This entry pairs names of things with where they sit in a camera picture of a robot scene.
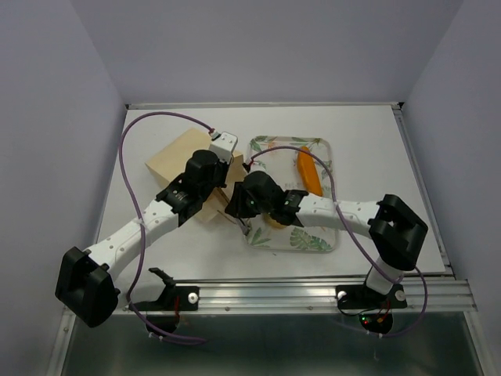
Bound twisted croissant bread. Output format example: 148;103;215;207
265;215;287;230

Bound metal kitchen tongs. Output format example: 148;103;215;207
235;219;251;236

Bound beige paper bag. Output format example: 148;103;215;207
146;128;245;224

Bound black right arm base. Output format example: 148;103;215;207
335;284;408;336

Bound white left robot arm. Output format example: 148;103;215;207
55;146;232;327

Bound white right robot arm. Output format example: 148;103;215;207
225;171;428;306

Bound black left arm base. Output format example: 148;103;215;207
126;267;207;346

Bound floral leaf print tray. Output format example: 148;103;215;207
245;136;339;253

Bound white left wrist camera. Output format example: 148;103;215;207
208;131;238;165

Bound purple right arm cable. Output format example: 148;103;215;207
246;146;427;341

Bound aluminium front rail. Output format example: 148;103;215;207
132;277;477;315

